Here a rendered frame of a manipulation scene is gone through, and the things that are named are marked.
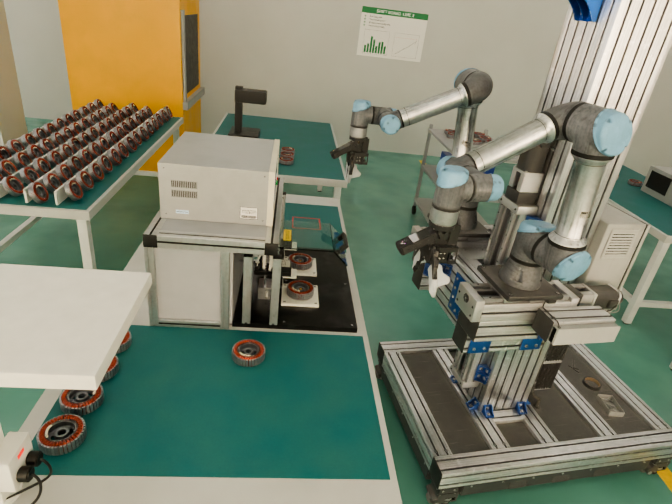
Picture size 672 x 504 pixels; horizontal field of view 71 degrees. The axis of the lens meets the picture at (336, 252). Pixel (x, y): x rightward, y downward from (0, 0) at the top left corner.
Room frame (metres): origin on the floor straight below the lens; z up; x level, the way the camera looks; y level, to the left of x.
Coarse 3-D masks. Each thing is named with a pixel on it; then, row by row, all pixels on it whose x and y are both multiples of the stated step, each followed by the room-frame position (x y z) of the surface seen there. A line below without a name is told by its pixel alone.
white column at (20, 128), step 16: (0, 0) 4.63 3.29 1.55; (0, 16) 4.58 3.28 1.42; (0, 32) 4.53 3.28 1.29; (0, 48) 4.48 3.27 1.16; (0, 64) 4.43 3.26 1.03; (0, 80) 4.38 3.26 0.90; (16, 80) 4.64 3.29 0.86; (0, 96) 4.33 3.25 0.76; (16, 96) 4.59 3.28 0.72; (0, 112) 4.28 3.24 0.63; (16, 112) 4.54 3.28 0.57; (0, 128) 4.23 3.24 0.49; (16, 128) 4.49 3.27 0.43; (0, 144) 4.22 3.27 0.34
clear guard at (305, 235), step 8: (280, 224) 1.68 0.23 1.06; (288, 224) 1.69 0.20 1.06; (296, 224) 1.70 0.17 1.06; (304, 224) 1.71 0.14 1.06; (312, 224) 1.72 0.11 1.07; (320, 224) 1.73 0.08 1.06; (328, 224) 1.74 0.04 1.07; (280, 232) 1.61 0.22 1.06; (296, 232) 1.62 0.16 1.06; (304, 232) 1.63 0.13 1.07; (312, 232) 1.64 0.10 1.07; (320, 232) 1.65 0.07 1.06; (328, 232) 1.66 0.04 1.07; (336, 232) 1.73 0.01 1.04; (280, 240) 1.54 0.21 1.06; (296, 240) 1.56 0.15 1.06; (304, 240) 1.56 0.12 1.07; (312, 240) 1.57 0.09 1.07; (320, 240) 1.58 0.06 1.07; (328, 240) 1.59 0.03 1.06; (336, 240) 1.64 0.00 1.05; (280, 248) 1.49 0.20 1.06; (288, 248) 1.49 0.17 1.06; (296, 248) 1.49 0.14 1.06; (304, 248) 1.50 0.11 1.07; (312, 248) 1.51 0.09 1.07; (320, 248) 1.52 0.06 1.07; (328, 248) 1.52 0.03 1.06; (336, 248) 1.56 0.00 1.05; (344, 256) 1.57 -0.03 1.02
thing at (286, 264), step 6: (282, 264) 1.62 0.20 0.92; (288, 264) 1.63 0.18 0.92; (258, 270) 1.59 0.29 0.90; (264, 270) 1.59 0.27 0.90; (282, 270) 1.60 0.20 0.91; (288, 270) 1.60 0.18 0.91; (294, 270) 1.65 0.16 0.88; (264, 276) 1.59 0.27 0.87; (288, 276) 1.60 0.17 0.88; (294, 276) 1.61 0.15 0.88; (264, 282) 1.59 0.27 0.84
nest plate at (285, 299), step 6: (282, 288) 1.66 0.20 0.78; (282, 294) 1.62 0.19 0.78; (282, 300) 1.57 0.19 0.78; (288, 300) 1.58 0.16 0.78; (294, 300) 1.59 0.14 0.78; (300, 300) 1.59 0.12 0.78; (306, 300) 1.60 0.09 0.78; (312, 300) 1.60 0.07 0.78; (318, 300) 1.61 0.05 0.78; (300, 306) 1.57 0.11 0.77; (306, 306) 1.57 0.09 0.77; (312, 306) 1.57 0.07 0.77; (318, 306) 1.57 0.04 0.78
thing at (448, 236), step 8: (432, 224) 1.18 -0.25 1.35; (456, 224) 1.22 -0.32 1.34; (440, 232) 1.19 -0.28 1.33; (448, 232) 1.20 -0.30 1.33; (456, 232) 1.20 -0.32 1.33; (440, 240) 1.19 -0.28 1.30; (448, 240) 1.20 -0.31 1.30; (456, 240) 1.20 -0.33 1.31; (424, 248) 1.21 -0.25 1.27; (432, 248) 1.17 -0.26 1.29; (440, 248) 1.17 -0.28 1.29; (448, 248) 1.18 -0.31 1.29; (456, 248) 1.18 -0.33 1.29; (424, 256) 1.20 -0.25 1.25; (440, 256) 1.18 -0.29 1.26; (448, 256) 1.19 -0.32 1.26; (456, 256) 1.19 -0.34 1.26
